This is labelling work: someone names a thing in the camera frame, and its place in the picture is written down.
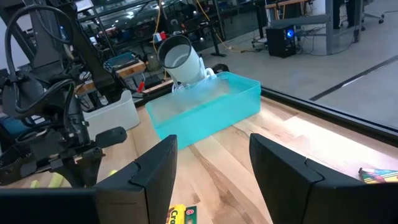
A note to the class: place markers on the green eraser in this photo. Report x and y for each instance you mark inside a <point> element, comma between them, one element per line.
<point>35,184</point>
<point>56,181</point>
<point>112,172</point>

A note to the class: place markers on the black aluminium table frame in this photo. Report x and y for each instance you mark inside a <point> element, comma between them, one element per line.
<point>326,113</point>

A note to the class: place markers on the grey desk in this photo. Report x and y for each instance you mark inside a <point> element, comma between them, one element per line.
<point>329,28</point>

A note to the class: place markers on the black workbench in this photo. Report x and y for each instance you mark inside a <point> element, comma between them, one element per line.
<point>214,40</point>

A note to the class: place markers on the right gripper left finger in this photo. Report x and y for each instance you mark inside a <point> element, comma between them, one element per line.
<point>149,186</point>

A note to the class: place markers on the teal storage crate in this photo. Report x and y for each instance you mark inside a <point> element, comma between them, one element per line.
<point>119,60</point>

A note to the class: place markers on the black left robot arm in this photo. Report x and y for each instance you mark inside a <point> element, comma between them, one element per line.
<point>34,90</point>

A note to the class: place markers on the white translucent plastic bin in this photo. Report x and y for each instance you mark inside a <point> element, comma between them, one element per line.
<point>115,115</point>

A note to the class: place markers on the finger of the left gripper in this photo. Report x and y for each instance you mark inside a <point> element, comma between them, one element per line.
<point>91,171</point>
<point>73,175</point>

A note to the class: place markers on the teal translucent plastic bin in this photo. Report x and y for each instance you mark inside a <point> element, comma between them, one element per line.
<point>205,121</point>

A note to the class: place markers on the yellow green crayon box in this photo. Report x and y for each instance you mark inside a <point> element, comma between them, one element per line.
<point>177,216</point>
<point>379,175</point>

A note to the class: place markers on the wooden bench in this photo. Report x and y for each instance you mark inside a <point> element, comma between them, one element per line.
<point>130,71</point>

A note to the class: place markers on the black computer tower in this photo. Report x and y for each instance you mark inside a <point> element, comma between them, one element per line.
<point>280,43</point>

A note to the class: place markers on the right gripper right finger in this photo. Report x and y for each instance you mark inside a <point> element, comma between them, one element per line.
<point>280,186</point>

